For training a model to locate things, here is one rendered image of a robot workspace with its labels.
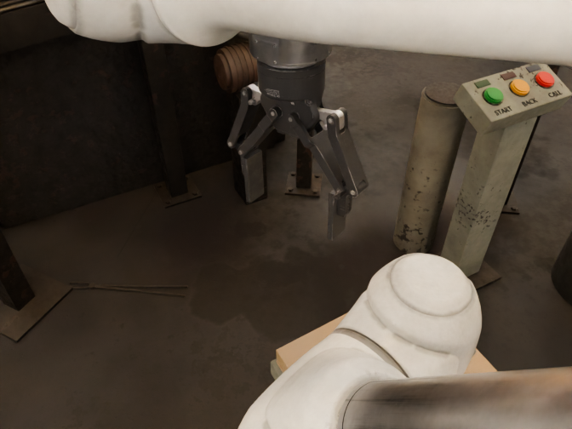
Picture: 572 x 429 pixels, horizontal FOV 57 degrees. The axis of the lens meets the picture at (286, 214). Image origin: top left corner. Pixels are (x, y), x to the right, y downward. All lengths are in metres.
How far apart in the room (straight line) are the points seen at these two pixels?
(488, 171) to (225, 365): 0.79
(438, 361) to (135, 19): 0.51
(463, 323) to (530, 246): 1.12
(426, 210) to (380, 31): 1.19
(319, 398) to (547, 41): 0.39
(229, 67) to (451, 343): 1.01
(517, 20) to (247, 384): 1.13
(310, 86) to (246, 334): 0.95
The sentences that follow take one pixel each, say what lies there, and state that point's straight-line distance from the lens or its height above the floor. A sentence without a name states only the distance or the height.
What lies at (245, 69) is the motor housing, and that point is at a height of 0.49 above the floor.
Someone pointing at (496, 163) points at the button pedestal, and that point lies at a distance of 1.31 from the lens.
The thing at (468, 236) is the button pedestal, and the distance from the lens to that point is 1.45.
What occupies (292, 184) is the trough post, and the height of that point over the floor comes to 0.01.
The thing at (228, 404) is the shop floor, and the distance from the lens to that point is 1.32.
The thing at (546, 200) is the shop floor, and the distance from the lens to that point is 1.98.
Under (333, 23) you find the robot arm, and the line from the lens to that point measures 0.34.
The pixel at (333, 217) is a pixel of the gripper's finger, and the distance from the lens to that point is 0.63.
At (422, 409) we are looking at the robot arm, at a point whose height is 0.78.
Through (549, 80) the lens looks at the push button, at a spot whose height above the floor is 0.61.
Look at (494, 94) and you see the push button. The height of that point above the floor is 0.61.
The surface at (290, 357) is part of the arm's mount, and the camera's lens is 0.92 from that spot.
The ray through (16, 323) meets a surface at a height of 0.01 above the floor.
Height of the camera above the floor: 1.17
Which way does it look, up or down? 43 degrees down
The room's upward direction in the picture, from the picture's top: straight up
